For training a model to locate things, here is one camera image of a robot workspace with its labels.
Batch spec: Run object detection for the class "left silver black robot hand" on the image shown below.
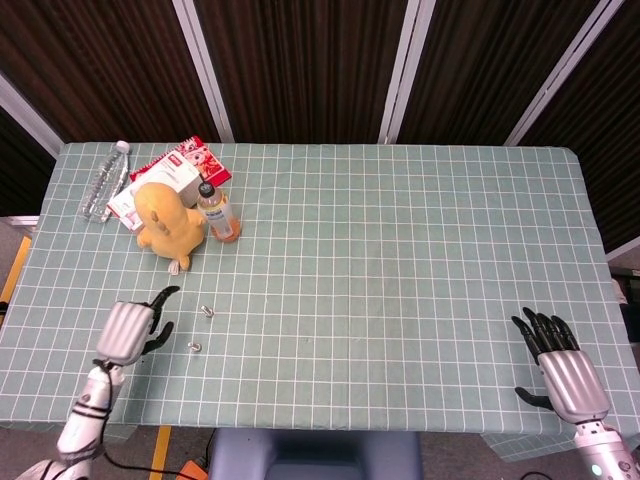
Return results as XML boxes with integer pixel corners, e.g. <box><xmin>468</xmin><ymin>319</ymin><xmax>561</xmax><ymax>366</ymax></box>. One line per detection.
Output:
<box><xmin>94</xmin><ymin>285</ymin><xmax>181</xmax><ymax>367</ymax></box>

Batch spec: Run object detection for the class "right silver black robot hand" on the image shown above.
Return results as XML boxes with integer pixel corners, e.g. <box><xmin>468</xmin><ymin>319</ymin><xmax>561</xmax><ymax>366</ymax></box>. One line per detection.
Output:
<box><xmin>510</xmin><ymin>306</ymin><xmax>612</xmax><ymax>426</ymax></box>

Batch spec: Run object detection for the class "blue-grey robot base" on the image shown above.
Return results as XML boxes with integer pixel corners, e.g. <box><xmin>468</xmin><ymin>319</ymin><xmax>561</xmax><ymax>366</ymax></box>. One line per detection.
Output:
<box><xmin>208</xmin><ymin>428</ymin><xmax>424</xmax><ymax>480</ymax></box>

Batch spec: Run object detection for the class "yellow plush toy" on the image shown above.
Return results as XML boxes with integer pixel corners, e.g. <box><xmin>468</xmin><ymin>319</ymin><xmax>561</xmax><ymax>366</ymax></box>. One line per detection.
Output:
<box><xmin>135</xmin><ymin>180</ymin><xmax>208</xmax><ymax>277</ymax></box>

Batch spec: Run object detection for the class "white and pink box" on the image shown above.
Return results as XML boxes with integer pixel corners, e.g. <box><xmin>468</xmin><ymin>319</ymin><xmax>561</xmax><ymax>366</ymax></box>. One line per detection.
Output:
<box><xmin>105</xmin><ymin>178</ymin><xmax>147</xmax><ymax>233</ymax></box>

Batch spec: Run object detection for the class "clear plastic water bottle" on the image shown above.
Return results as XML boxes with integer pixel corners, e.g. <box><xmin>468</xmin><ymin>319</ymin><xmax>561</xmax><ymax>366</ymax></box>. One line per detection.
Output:
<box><xmin>79</xmin><ymin>140</ymin><xmax>133</xmax><ymax>224</ymax></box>

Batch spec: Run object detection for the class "orange drink bottle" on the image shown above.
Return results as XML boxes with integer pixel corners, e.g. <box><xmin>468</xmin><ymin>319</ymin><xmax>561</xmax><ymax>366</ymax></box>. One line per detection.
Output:
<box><xmin>195</xmin><ymin>181</ymin><xmax>243</xmax><ymax>245</ymax></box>

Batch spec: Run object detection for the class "orange device on floor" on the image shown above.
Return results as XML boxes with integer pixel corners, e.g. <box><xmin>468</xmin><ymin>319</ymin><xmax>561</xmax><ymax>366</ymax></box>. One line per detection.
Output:
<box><xmin>176</xmin><ymin>459</ymin><xmax>212</xmax><ymax>480</ymax></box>

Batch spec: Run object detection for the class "white box with red label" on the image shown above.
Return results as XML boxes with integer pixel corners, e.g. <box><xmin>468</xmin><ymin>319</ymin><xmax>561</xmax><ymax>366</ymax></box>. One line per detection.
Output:
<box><xmin>132</xmin><ymin>149</ymin><xmax>206</xmax><ymax>209</ymax></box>

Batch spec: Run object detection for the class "dark folding screen panel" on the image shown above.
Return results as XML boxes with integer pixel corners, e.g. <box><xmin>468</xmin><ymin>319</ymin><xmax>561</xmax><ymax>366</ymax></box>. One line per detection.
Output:
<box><xmin>378</xmin><ymin>0</ymin><xmax>626</xmax><ymax>147</ymax></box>
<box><xmin>172</xmin><ymin>0</ymin><xmax>426</xmax><ymax>146</ymax></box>
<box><xmin>0</xmin><ymin>0</ymin><xmax>236</xmax><ymax>157</ymax></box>
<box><xmin>505</xmin><ymin>0</ymin><xmax>640</xmax><ymax>261</ymax></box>
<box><xmin>0</xmin><ymin>74</ymin><xmax>64</xmax><ymax>227</ymax></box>

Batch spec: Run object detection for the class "green checked tablecloth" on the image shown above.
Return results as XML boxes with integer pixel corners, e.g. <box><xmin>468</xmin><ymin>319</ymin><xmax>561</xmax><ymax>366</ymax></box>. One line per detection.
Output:
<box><xmin>0</xmin><ymin>141</ymin><xmax>640</xmax><ymax>462</ymax></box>

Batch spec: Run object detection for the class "black cable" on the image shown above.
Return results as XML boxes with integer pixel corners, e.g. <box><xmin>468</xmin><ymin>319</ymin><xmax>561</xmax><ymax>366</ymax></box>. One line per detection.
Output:
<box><xmin>98</xmin><ymin>442</ymin><xmax>182</xmax><ymax>477</ymax></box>

